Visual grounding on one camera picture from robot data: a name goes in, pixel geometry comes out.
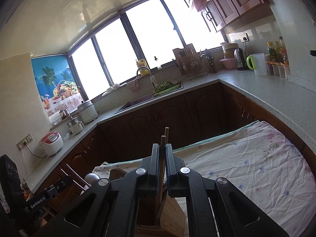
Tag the silver spoon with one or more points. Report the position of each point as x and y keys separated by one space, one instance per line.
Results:
x=91 y=178

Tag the white blender jug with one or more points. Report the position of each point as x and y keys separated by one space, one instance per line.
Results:
x=75 y=126

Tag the condiment bottles rack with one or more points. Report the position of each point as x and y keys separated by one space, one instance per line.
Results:
x=278 y=56

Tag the floral white tablecloth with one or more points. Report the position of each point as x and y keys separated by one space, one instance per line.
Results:
x=263 y=164

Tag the fruit beach poster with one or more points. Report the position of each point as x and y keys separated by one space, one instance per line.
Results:
x=56 y=84

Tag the white green pitcher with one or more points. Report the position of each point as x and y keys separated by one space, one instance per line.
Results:
x=257 y=63

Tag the red white rice cooker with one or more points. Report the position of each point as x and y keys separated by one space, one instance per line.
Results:
x=51 y=143

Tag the wall power socket left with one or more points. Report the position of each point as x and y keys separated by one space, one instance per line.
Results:
x=24 y=142

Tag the metal chopstick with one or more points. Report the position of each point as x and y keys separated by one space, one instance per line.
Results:
x=78 y=180

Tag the green vegetable basket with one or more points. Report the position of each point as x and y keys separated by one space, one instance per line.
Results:
x=167 y=87

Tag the left hand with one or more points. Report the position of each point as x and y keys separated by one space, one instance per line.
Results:
x=43 y=222

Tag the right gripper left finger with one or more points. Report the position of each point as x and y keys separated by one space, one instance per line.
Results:
x=108 y=207

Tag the white steamer pot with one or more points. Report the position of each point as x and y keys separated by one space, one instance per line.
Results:
x=87 y=111

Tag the wooden utensil holder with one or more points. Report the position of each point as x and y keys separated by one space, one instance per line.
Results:
x=160 y=217

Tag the dish drying rack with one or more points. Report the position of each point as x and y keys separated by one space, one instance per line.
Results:
x=189 y=62

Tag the pink basin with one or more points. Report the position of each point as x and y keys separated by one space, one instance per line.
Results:
x=229 y=63

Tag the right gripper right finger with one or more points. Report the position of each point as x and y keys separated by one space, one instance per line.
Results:
x=215 y=207

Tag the steel electric kettle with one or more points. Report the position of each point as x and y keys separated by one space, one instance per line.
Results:
x=240 y=59

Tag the chrome kitchen faucet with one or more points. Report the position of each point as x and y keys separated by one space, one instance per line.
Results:
x=152 y=78

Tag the yellow bottle on sill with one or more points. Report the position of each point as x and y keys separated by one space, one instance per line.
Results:
x=142 y=67

